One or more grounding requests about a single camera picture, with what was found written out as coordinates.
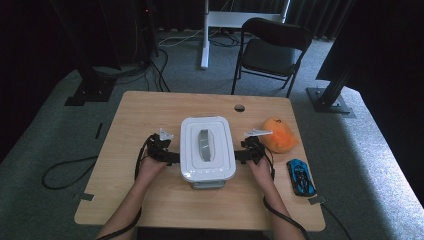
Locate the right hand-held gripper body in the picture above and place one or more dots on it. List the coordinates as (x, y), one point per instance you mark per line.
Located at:
(255, 148)

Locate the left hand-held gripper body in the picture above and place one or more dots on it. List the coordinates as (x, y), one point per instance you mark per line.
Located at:
(158, 148)

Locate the orange plush toy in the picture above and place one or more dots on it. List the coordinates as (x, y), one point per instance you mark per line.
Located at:
(278, 136)

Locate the white storage box lid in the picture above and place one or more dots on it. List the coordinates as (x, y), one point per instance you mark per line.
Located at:
(208, 146)

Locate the brown transparent storage box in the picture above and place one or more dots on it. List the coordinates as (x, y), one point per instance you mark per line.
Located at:
(208, 185)

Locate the blue toy car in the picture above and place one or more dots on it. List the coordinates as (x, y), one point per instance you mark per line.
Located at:
(301, 177)

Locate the person's left hand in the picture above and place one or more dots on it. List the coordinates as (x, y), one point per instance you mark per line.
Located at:
(150, 170)

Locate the person's right hand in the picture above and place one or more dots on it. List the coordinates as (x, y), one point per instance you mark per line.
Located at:
(263, 171)

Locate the black tape strip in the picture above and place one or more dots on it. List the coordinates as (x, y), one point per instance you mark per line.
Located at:
(98, 130)

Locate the grey tape piece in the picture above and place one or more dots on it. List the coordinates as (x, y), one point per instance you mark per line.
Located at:
(87, 197)
(317, 200)

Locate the black metal stand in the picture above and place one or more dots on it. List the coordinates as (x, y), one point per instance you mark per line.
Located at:
(91, 90)
(328, 100)

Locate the black folding chair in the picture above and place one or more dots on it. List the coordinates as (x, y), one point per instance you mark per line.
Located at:
(270, 55)

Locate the dark curtain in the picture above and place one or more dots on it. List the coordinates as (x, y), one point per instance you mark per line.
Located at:
(320, 16)

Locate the white desk frame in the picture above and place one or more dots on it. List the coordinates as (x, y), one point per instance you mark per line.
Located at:
(233, 19)

